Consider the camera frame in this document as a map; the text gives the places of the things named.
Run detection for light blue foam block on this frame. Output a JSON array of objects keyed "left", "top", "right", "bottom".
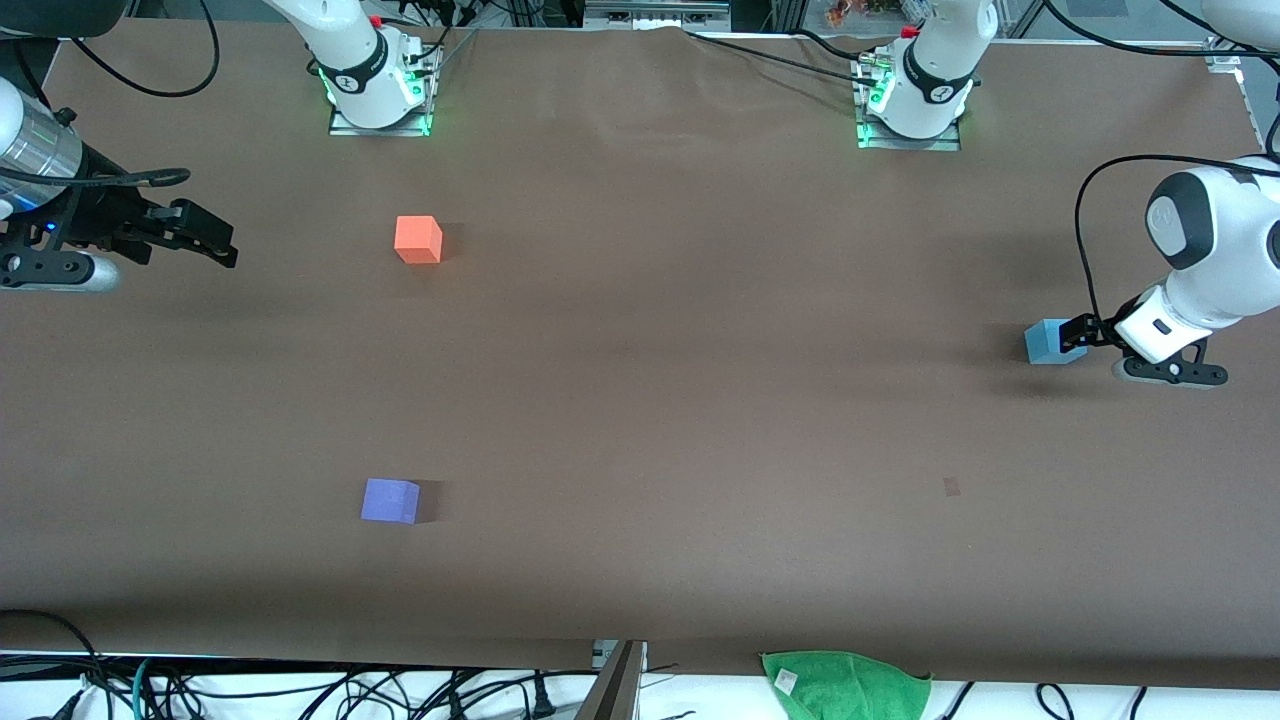
[{"left": 1024, "top": 318, "right": 1088, "bottom": 366}]

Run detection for orange foam block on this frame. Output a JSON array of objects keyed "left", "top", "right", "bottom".
[{"left": 394, "top": 215, "right": 444, "bottom": 265}]

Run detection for purple foam block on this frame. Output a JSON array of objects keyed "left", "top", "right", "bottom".
[{"left": 360, "top": 478, "right": 421, "bottom": 525}]

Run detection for green cloth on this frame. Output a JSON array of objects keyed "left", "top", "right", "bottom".
[{"left": 760, "top": 650, "right": 933, "bottom": 720}]

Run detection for brown table cover sheet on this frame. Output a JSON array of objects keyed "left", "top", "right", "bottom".
[{"left": 0, "top": 18, "right": 1280, "bottom": 691}]

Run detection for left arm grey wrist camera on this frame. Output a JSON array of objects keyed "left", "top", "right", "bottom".
[{"left": 1112, "top": 338, "right": 1230, "bottom": 390}]

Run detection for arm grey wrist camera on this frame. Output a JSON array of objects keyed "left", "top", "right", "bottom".
[
  {"left": 0, "top": 243, "right": 123, "bottom": 293},
  {"left": 1112, "top": 338, "right": 1230, "bottom": 390}
]

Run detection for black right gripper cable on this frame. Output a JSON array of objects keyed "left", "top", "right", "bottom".
[{"left": 0, "top": 167, "right": 192, "bottom": 190}]

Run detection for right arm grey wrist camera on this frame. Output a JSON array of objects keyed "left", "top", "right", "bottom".
[{"left": 0, "top": 243, "right": 123, "bottom": 293}]

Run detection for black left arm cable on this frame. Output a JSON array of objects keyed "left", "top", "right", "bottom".
[{"left": 1042, "top": 0, "right": 1280, "bottom": 323}]

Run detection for black right arm loop cable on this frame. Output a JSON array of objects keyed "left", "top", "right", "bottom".
[{"left": 58, "top": 0, "right": 222, "bottom": 99}]

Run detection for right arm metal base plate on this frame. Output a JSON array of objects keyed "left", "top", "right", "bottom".
[{"left": 328, "top": 45, "right": 435, "bottom": 138}]

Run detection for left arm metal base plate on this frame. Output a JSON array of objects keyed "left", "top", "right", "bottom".
[{"left": 857, "top": 55, "right": 963, "bottom": 153}]

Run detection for black cables at arm base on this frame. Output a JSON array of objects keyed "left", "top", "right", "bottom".
[{"left": 385, "top": 0, "right": 481, "bottom": 63}]

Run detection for black cable across table cover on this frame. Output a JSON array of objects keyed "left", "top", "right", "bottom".
[
  {"left": 685, "top": 30, "right": 881, "bottom": 77},
  {"left": 790, "top": 28, "right": 869, "bottom": 59}
]

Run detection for black floor cable loop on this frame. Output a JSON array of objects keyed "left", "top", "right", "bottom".
[{"left": 0, "top": 608, "right": 109, "bottom": 720}]

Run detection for aluminium frame rail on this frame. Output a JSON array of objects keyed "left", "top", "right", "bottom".
[{"left": 585, "top": 0, "right": 732, "bottom": 31}]

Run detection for grey metal post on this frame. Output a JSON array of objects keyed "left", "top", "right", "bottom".
[{"left": 575, "top": 640, "right": 648, "bottom": 720}]

